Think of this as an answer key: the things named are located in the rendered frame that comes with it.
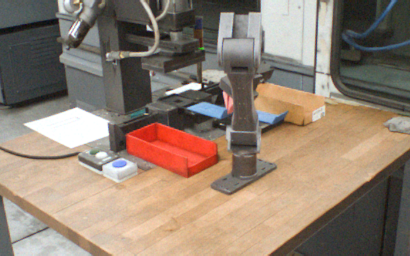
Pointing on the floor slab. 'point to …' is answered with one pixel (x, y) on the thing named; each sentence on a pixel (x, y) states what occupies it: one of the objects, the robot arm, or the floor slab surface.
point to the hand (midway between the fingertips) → (229, 110)
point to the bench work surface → (260, 222)
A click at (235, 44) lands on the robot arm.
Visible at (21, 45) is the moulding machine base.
